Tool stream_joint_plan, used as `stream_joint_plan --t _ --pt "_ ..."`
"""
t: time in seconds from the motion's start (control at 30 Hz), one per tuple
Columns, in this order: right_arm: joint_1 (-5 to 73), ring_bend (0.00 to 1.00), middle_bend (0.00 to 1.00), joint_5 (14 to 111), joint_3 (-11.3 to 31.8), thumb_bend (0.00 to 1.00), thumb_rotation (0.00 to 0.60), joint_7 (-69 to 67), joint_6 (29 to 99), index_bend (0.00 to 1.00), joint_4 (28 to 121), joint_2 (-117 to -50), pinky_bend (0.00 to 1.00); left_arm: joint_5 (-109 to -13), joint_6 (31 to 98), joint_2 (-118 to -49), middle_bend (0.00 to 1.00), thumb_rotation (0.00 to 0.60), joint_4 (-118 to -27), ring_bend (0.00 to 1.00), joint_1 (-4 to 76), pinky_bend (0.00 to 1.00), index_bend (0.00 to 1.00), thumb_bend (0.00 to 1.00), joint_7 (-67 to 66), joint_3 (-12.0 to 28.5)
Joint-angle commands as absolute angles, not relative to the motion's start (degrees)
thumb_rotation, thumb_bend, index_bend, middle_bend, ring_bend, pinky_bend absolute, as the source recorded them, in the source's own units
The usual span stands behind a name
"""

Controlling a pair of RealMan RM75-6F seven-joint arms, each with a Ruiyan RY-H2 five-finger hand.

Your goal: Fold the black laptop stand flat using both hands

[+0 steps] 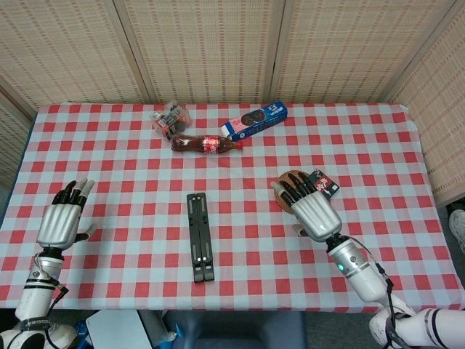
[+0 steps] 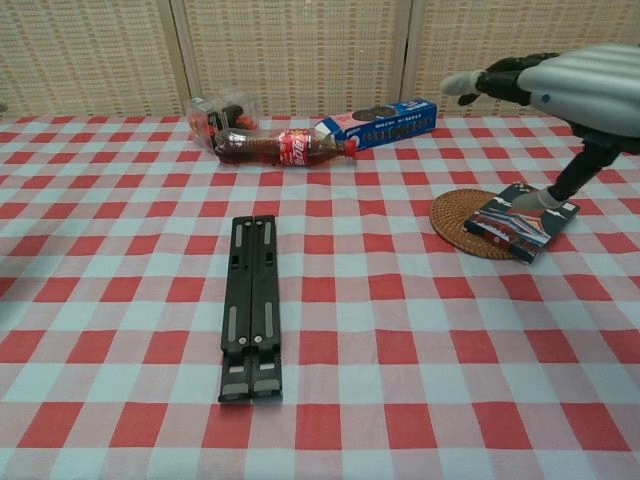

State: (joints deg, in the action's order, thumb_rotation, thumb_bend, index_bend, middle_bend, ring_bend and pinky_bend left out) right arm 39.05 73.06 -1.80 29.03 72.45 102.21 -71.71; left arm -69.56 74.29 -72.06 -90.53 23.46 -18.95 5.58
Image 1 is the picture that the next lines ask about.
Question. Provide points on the blue plastic object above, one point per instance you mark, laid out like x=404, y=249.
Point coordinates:
x=81, y=332

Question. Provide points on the dark snack packet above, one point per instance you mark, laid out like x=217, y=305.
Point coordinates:
x=327, y=185

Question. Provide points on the black folding laptop stand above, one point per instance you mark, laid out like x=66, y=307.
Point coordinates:
x=198, y=236

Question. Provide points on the round woven brown coaster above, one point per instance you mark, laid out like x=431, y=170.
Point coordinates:
x=281, y=203

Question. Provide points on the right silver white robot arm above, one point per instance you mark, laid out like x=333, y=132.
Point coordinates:
x=359, y=276

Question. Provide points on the clear plastic snack pack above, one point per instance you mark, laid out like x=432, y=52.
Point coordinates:
x=170, y=120

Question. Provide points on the white shoe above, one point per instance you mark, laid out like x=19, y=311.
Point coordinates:
x=458, y=229

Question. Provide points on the white flat board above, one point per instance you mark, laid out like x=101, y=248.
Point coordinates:
x=116, y=331

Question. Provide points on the woven bamboo screen panel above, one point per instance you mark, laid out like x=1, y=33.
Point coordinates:
x=65, y=47
x=345, y=47
x=443, y=127
x=9, y=145
x=207, y=47

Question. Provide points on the cola bottle with red label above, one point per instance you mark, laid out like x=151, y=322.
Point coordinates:
x=210, y=143

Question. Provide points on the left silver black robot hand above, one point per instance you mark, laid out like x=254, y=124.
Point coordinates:
x=58, y=225

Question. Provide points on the blue pink cookie box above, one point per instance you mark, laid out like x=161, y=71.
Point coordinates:
x=254, y=121

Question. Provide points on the red white checkered tablecloth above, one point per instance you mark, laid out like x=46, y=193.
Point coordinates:
x=145, y=174

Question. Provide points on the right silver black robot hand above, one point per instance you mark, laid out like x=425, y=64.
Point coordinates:
x=316, y=214

